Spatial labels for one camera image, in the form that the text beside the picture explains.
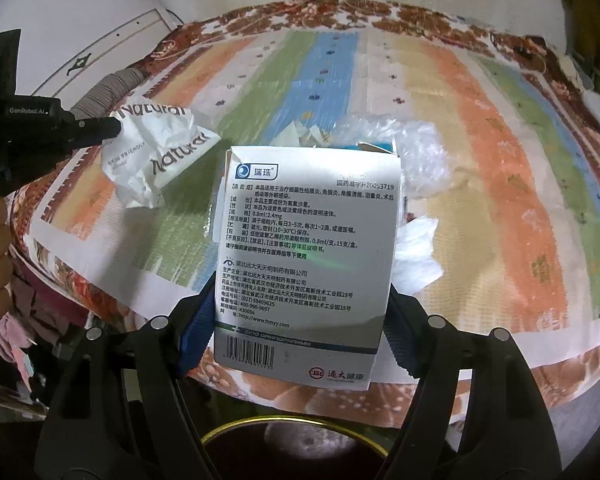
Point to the white Natural wrapper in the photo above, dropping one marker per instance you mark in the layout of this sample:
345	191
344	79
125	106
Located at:
156	144

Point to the white wooden headboard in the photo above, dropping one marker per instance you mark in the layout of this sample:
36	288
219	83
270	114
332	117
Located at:
123	46

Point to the dark round trash bin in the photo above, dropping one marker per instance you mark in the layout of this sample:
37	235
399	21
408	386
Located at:
299	437

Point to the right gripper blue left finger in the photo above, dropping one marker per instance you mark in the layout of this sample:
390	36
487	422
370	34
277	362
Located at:
196	323

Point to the floral red brown blanket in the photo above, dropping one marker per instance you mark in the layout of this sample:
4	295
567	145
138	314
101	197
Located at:
518	237

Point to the clear plastic bag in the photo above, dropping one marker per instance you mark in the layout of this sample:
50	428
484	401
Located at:
426	165

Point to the white tissue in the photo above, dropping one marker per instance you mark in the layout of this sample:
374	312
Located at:
414	267

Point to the teal white courier bag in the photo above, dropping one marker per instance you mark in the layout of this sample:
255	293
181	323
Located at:
384	148

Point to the white medicine box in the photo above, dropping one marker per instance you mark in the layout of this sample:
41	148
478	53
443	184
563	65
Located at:
304	263

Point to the grey rolled pillow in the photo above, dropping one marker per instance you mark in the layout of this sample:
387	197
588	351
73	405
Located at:
100	100

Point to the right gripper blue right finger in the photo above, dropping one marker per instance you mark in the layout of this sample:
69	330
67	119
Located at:
405	328

